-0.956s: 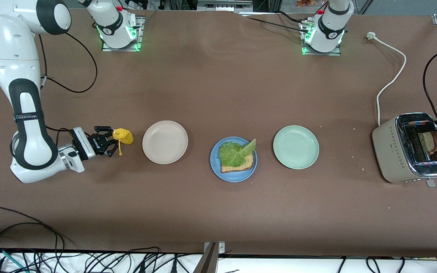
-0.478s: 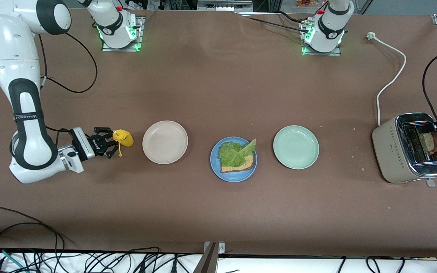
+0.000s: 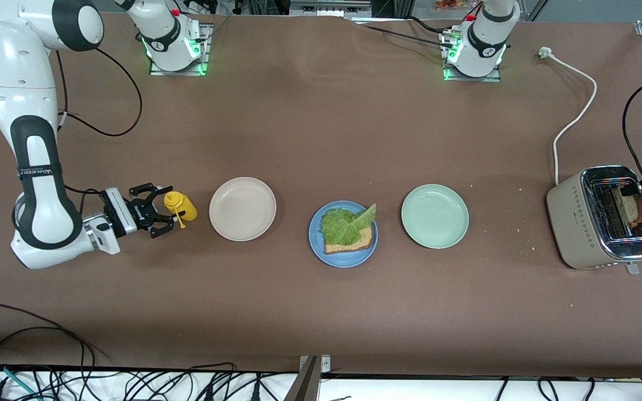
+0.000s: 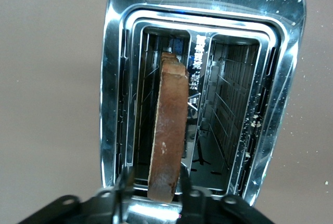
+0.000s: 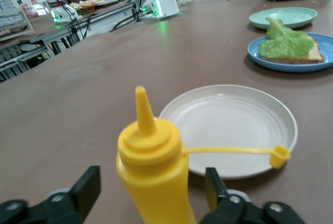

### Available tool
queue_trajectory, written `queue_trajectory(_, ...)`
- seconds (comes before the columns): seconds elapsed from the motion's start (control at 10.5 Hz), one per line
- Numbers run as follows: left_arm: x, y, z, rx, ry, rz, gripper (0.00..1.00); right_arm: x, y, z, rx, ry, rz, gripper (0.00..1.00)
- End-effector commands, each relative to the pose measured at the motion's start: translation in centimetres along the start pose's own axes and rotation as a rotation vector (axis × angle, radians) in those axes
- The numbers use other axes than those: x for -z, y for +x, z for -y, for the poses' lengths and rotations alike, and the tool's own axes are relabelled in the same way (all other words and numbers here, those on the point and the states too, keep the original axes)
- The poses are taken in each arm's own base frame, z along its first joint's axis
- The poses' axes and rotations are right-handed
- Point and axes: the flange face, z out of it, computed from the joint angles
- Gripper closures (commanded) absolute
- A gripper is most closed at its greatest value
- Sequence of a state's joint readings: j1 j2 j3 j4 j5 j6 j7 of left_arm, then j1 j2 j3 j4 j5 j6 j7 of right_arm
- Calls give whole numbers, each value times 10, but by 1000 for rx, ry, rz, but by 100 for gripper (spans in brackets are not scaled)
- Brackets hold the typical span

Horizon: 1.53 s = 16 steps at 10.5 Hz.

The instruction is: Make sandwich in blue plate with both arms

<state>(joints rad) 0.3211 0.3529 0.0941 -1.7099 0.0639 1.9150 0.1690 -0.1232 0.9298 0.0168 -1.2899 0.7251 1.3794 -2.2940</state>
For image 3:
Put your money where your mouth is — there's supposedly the white toaster power cord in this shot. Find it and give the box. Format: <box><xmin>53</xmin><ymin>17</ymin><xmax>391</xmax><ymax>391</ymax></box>
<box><xmin>538</xmin><ymin>47</ymin><xmax>598</xmax><ymax>186</ymax></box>

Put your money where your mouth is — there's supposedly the beige chrome toaster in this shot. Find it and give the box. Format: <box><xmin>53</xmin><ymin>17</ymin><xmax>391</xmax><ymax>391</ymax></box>
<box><xmin>546</xmin><ymin>165</ymin><xmax>642</xmax><ymax>276</ymax></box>

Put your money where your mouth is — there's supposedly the grey power strip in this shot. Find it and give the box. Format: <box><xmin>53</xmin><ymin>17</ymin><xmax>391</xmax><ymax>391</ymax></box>
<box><xmin>289</xmin><ymin>0</ymin><xmax>373</xmax><ymax>17</ymax></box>

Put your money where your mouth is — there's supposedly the green lettuce leaf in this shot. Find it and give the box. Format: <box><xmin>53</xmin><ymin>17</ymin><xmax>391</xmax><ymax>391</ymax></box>
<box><xmin>321</xmin><ymin>203</ymin><xmax>377</xmax><ymax>247</ymax></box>

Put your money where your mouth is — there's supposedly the black base power cable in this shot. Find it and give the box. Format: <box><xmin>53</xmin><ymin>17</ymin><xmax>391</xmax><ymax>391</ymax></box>
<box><xmin>352</xmin><ymin>16</ymin><xmax>455</xmax><ymax>48</ymax></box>

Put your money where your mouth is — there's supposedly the teal cable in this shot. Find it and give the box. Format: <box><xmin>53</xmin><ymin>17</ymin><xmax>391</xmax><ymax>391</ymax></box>
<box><xmin>0</xmin><ymin>363</ymin><xmax>43</xmax><ymax>401</ymax></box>

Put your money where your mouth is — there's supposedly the pale green round plate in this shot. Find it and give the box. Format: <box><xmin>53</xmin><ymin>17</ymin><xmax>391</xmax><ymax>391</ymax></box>
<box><xmin>401</xmin><ymin>184</ymin><xmax>469</xmax><ymax>249</ymax></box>

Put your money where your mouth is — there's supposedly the brown bread slice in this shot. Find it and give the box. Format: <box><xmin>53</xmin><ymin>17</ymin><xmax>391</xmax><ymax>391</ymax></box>
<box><xmin>324</xmin><ymin>223</ymin><xmax>375</xmax><ymax>255</ymax></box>

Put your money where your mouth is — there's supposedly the aluminium profile post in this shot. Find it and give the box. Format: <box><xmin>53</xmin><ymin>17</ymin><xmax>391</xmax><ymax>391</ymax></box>
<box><xmin>285</xmin><ymin>355</ymin><xmax>333</xmax><ymax>401</ymax></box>

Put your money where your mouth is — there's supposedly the beige round plate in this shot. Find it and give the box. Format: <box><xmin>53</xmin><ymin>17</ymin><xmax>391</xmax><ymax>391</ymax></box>
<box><xmin>209</xmin><ymin>177</ymin><xmax>277</xmax><ymax>242</ymax></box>

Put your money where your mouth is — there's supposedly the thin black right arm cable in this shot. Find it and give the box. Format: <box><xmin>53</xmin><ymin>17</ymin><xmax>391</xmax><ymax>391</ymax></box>
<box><xmin>55</xmin><ymin>47</ymin><xmax>144</xmax><ymax>138</ymax></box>

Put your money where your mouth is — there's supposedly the yellow mustard squeeze bottle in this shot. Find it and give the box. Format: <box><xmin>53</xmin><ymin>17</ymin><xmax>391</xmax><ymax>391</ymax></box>
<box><xmin>164</xmin><ymin>191</ymin><xmax>198</xmax><ymax>229</ymax></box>

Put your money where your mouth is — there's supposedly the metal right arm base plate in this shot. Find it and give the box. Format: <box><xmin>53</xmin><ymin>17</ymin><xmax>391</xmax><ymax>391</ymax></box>
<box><xmin>148</xmin><ymin>23</ymin><xmax>211</xmax><ymax>76</ymax></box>

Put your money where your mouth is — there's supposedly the bread slice with dark crust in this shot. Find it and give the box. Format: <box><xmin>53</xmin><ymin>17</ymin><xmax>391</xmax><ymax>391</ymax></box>
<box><xmin>619</xmin><ymin>192</ymin><xmax>642</xmax><ymax>228</ymax></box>

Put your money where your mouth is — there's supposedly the white lower shelf board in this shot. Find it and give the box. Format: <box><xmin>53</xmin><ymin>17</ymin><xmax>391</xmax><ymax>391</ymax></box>
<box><xmin>0</xmin><ymin>369</ymin><xmax>642</xmax><ymax>401</ymax></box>

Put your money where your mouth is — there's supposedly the blue round plate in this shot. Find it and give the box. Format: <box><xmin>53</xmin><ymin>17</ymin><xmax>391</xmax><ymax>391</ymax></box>
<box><xmin>309</xmin><ymin>200</ymin><xmax>378</xmax><ymax>268</ymax></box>

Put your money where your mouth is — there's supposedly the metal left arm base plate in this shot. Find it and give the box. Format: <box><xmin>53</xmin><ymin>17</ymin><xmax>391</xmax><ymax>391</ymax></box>
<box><xmin>441</xmin><ymin>31</ymin><xmax>503</xmax><ymax>82</ymax></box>

